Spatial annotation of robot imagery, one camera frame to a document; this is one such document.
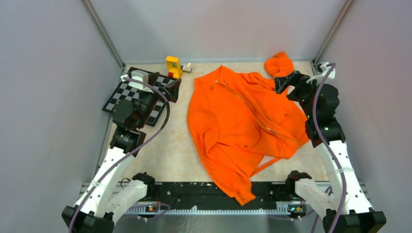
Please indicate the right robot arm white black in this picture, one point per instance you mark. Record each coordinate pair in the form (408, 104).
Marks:
(344, 208)

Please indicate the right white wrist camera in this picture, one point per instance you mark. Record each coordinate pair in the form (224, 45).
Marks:
(327, 73)

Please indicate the small white block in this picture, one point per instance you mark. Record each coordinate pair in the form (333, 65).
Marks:
(187, 68)

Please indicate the black white checkerboard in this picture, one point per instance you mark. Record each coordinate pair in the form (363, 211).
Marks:
(126, 92)

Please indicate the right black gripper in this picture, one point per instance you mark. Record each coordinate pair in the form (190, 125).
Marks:
(281, 82)

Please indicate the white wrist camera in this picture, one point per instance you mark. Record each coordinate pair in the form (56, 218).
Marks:
(327, 73)
(138, 75)

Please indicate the yellow toy block tower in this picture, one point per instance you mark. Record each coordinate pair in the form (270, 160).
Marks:
(174, 67)

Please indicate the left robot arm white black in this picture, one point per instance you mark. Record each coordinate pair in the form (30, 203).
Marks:
(99, 208)

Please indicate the orange zip-up jacket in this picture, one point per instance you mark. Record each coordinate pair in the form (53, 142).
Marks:
(240, 125)

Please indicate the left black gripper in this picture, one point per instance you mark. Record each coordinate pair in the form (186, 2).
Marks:
(172, 90)

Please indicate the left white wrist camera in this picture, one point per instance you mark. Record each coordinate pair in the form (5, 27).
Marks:
(138, 75)

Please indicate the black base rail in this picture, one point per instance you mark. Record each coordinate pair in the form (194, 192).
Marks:
(270, 197)

